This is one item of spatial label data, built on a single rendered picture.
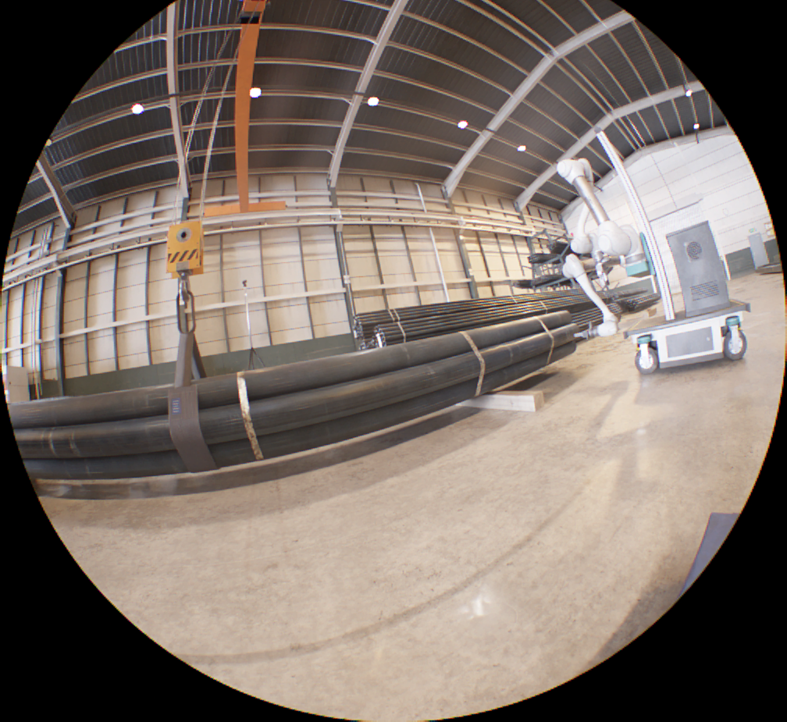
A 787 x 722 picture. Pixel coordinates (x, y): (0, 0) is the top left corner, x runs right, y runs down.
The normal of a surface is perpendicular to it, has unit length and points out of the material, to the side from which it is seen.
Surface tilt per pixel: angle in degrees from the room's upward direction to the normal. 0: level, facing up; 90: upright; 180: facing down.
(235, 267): 90
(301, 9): 171
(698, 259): 90
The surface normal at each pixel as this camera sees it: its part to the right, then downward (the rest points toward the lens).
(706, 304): -0.85, 0.13
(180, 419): 0.27, -0.63
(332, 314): 0.41, -0.16
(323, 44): 0.26, 0.94
